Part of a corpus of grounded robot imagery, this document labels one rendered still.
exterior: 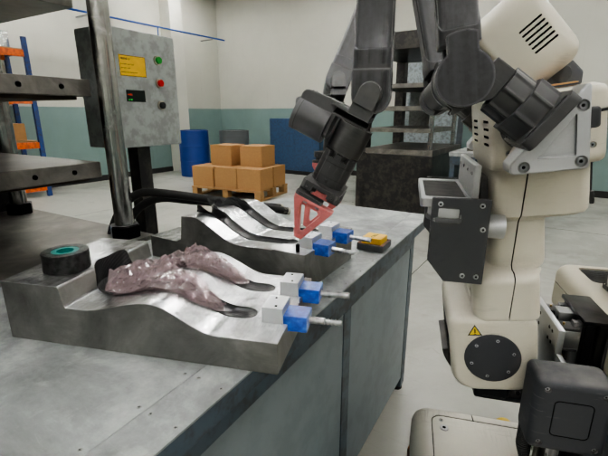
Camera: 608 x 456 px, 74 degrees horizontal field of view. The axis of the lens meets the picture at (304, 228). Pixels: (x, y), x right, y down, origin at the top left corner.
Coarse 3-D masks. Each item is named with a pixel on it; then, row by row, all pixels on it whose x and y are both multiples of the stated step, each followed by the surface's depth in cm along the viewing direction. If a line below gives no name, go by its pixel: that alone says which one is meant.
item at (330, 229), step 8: (320, 224) 103; (328, 224) 103; (336, 224) 103; (320, 232) 103; (328, 232) 102; (336, 232) 101; (344, 232) 101; (352, 232) 103; (336, 240) 102; (344, 240) 100; (352, 240) 103; (360, 240) 100; (368, 240) 99
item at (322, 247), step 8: (312, 232) 96; (304, 240) 93; (312, 240) 92; (320, 240) 95; (328, 240) 95; (312, 248) 93; (320, 248) 92; (328, 248) 91; (336, 248) 92; (328, 256) 92
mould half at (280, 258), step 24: (192, 216) 104; (240, 216) 111; (264, 216) 117; (168, 240) 110; (192, 240) 105; (216, 240) 101; (240, 240) 101; (264, 264) 95; (288, 264) 91; (312, 264) 92; (336, 264) 104
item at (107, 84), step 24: (96, 0) 116; (96, 24) 118; (96, 48) 119; (0, 72) 155; (96, 72) 122; (0, 120) 158; (120, 120) 127; (0, 144) 160; (120, 144) 128; (120, 168) 130; (24, 192) 169; (120, 192) 131; (120, 216) 133
